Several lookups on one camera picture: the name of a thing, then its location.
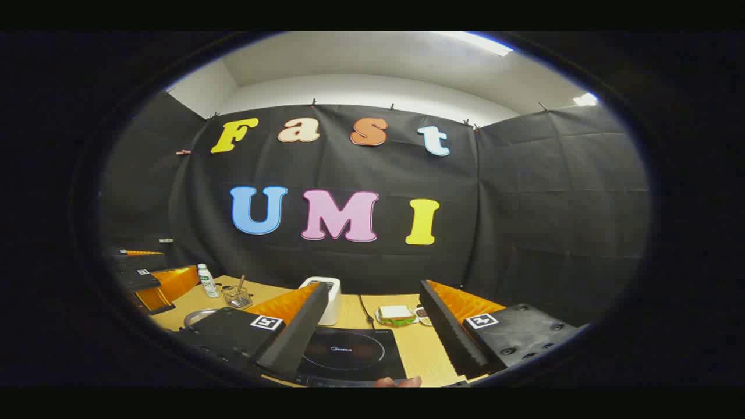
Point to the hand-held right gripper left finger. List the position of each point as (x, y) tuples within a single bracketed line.
[(297, 337)]

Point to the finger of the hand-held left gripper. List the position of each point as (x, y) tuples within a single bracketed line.
[(139, 282), (139, 262)]

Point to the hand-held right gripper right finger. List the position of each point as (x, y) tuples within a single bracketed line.
[(451, 331)]

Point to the black induction cooktop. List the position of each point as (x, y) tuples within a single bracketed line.
[(355, 355)]

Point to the white divided dish of beans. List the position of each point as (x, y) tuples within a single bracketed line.
[(422, 314)]

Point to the white toaster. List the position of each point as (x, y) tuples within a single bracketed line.
[(333, 302)]

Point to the sandwich with lettuce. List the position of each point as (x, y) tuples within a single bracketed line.
[(396, 313)]

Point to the white bottle with green label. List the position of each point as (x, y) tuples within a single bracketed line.
[(208, 285)]

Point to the black backdrop cloth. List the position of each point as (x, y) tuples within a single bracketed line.
[(512, 233)]

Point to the ceiling light panel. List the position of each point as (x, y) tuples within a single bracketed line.
[(585, 99)]

